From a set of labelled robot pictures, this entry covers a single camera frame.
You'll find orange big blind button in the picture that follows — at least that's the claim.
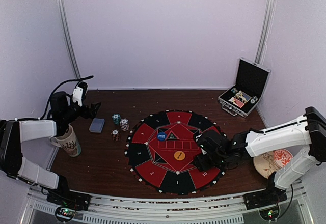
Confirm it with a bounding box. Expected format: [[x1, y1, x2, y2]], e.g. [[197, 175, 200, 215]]
[[174, 151, 186, 161]]

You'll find black triangular all-in marker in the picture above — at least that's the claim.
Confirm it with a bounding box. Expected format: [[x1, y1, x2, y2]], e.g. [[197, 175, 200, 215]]
[[166, 131, 178, 141]]

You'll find blue cream poker chip stack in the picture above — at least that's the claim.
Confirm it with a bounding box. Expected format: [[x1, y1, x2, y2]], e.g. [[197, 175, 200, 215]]
[[120, 118, 129, 131]]

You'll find blue small blind button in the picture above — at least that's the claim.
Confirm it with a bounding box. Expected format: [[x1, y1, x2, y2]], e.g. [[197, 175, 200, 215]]
[[156, 132, 167, 141]]

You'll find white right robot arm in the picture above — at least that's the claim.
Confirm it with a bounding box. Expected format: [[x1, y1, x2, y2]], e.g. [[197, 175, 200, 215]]
[[193, 106, 325, 205]]

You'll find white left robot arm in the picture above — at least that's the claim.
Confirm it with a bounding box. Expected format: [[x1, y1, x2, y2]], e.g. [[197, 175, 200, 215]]
[[1, 88, 101, 206]]

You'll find white floral ceramic mug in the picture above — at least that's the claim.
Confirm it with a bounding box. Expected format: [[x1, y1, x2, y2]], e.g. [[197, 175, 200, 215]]
[[50, 125, 82, 157]]

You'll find green poker chip stack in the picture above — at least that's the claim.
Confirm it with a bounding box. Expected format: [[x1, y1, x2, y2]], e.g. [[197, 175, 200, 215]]
[[112, 114, 121, 125]]

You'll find cream floral plate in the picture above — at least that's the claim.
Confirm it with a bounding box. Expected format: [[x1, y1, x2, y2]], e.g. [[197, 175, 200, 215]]
[[253, 151, 280, 179]]

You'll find red black poker chip stack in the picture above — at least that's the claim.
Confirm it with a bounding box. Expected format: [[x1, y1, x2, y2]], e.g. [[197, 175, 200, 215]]
[[111, 130, 120, 142]]

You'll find aluminium poker case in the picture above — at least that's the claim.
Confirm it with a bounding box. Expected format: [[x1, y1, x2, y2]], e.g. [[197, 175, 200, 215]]
[[218, 58, 271, 118]]

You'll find round red black poker mat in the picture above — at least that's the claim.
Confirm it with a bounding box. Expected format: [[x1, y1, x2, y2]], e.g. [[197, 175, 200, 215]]
[[124, 110, 225, 195]]

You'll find orange patterned small plate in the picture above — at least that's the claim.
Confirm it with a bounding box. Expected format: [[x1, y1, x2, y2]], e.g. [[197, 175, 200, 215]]
[[274, 149, 293, 168]]

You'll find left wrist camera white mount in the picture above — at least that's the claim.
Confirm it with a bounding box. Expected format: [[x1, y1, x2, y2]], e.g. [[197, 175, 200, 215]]
[[72, 81, 88, 107]]

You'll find left aluminium frame post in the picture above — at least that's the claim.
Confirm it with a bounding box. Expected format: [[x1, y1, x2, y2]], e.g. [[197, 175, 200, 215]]
[[57, 0, 81, 78]]

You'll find aluminium frame post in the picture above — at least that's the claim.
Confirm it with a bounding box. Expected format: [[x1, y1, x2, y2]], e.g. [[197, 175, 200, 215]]
[[57, 0, 81, 78], [254, 0, 276, 64]]

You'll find right aluminium frame post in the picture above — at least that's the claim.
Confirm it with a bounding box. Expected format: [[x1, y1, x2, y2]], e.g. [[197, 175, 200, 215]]
[[254, 0, 276, 64]]

